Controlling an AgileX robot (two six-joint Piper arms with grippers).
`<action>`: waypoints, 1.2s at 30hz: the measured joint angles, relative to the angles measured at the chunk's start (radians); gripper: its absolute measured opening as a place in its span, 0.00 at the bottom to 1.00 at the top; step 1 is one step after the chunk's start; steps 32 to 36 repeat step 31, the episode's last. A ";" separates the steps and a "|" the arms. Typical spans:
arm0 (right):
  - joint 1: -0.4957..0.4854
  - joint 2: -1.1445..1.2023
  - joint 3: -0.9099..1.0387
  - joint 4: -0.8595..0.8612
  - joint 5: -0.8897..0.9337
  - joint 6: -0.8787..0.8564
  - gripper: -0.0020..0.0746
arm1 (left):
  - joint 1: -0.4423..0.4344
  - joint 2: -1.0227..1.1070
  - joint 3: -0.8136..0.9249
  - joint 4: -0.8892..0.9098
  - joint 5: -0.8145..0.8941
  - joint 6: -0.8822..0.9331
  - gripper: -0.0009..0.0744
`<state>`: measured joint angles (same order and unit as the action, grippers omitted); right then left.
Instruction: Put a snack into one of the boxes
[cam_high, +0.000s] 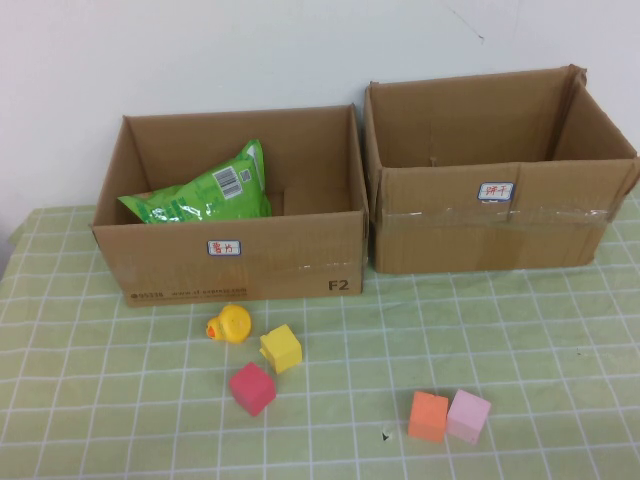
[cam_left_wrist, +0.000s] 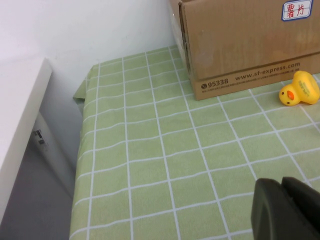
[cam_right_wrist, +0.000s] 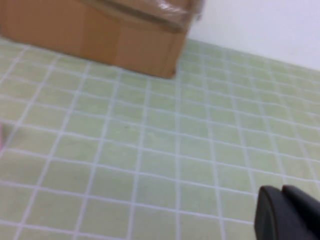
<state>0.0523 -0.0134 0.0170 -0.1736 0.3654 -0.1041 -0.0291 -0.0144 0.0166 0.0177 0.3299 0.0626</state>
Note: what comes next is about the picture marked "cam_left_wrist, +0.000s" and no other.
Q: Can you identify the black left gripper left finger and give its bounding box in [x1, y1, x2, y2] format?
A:
[250, 177, 308, 240]

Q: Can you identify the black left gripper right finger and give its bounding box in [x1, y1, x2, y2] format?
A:
[281, 176, 320, 240]

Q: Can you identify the green checked tablecloth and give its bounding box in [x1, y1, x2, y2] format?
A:
[68, 44, 320, 240]

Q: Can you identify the yellow rubber duck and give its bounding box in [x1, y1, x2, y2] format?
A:
[278, 70, 320, 107]

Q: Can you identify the cardboard box with F2 print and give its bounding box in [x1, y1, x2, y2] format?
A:
[169, 0, 320, 101]

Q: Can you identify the white side table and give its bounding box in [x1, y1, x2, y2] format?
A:
[0, 57, 85, 240]

